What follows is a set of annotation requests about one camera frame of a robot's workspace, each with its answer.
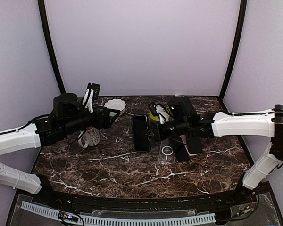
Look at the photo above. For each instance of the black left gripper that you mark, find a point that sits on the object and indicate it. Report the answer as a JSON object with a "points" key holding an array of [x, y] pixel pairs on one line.
{"points": [[106, 123]]}

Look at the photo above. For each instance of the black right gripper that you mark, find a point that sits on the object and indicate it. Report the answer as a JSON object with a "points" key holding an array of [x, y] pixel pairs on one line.
{"points": [[156, 136]]}

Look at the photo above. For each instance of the black smartphone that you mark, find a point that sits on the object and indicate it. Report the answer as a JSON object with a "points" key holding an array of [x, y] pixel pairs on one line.
{"points": [[139, 125]]}

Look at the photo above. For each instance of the clear magsafe phone case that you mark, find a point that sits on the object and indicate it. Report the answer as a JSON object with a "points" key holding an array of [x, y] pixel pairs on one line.
{"points": [[166, 154]]}

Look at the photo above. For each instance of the black phone with purple edge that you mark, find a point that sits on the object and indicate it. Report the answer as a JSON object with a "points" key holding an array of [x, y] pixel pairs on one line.
{"points": [[179, 150]]}

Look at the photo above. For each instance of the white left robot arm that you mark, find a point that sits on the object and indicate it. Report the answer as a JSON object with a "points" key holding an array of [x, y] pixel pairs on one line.
{"points": [[32, 135]]}

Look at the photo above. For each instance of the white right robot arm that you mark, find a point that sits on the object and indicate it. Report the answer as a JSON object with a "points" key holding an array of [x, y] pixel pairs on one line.
{"points": [[266, 123]]}

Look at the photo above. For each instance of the white fluted ceramic bowl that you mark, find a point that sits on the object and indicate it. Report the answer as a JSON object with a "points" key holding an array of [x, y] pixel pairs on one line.
{"points": [[116, 104]]}

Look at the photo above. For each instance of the green plastic bowl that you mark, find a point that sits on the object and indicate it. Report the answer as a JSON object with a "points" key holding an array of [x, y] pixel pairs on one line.
{"points": [[154, 119]]}

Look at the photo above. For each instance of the white patterned mug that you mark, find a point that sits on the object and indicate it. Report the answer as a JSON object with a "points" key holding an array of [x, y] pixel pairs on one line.
{"points": [[89, 137]]}

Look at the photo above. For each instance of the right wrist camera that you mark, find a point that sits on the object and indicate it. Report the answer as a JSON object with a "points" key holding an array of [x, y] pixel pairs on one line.
{"points": [[158, 110]]}

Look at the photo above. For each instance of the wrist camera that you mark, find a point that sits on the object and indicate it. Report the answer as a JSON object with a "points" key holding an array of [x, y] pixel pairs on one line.
{"points": [[92, 93], [158, 110]]}

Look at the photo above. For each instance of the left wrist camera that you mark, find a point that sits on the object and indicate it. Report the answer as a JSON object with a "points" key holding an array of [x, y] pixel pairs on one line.
{"points": [[92, 93]]}

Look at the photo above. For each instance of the black front rail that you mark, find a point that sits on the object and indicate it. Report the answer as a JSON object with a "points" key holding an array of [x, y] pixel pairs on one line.
{"points": [[210, 202]]}

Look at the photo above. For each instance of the white slotted cable duct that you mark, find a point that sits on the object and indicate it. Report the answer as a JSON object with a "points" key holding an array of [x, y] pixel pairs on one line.
{"points": [[116, 219]]}

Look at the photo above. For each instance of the black frame post left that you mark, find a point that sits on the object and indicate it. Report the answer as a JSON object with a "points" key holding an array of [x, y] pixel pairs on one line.
{"points": [[49, 45]]}

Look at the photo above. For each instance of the black frame post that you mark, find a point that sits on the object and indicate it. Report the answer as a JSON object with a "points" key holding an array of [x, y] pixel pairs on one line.
{"points": [[235, 47], [49, 45]]}

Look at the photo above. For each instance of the black frame post right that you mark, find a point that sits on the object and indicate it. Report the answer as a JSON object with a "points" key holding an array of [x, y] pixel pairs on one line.
{"points": [[235, 47]]}

